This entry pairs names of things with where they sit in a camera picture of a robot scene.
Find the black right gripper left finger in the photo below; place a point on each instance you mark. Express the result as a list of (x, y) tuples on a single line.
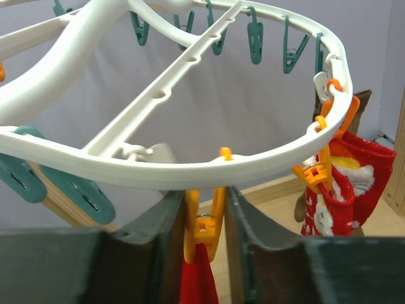
[(139, 263)]

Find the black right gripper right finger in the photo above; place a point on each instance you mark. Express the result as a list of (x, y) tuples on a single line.
[(268, 263)]

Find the red cat christmas sock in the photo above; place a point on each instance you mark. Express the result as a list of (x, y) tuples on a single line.
[(361, 170), (197, 281)]

